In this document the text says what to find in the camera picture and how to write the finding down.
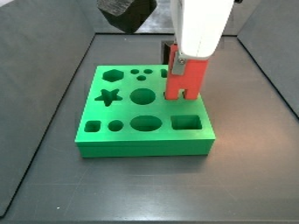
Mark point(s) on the red double-square peg object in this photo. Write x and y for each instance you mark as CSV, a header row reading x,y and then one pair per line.
x,y
188,80

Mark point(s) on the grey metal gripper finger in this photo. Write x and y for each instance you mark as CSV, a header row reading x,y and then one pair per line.
x,y
177,64

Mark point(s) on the dark arch-shaped block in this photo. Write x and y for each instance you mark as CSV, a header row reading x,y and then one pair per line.
x,y
165,51

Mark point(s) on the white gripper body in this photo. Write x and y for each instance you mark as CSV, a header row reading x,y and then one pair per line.
x,y
199,21

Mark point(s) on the green shape sorter block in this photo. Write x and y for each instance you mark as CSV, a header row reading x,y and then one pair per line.
x,y
129,122

